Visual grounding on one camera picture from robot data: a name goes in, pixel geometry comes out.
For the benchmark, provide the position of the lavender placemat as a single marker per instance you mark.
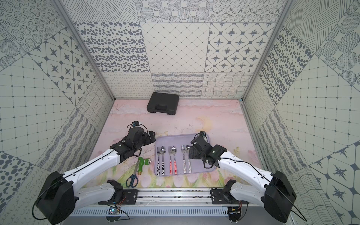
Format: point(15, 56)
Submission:
point(177, 141)

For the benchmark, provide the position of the aluminium mounting rail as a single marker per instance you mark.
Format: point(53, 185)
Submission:
point(168, 197)

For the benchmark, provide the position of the black plastic tool case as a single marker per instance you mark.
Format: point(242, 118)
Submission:
point(163, 103)

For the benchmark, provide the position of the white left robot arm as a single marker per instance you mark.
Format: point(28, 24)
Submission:
point(63, 193)

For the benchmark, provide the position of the blue handled scissors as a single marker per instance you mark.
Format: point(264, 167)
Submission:
point(132, 181)

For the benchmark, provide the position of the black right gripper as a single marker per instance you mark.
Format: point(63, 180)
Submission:
point(193, 153)

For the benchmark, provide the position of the white floral handle spoon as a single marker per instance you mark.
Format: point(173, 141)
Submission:
point(187, 148)

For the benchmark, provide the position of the green spray nozzle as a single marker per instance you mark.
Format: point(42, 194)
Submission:
point(142, 162)

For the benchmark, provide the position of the cow pattern handle fork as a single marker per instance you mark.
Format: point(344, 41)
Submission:
point(158, 162)

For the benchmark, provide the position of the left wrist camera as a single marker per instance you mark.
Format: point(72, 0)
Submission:
point(135, 123)

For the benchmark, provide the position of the pink handle spoon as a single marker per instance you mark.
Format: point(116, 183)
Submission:
point(174, 150)

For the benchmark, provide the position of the white floral handle fork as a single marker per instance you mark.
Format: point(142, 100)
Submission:
point(183, 150)

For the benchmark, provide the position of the pink handle fork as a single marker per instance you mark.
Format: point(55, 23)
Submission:
point(170, 160)

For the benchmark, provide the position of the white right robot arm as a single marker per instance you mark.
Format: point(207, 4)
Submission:
point(272, 191)

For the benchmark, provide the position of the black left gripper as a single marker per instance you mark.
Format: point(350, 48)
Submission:
point(150, 136)

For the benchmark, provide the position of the cow pattern handle spoon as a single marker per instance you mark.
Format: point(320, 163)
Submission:
point(162, 152)

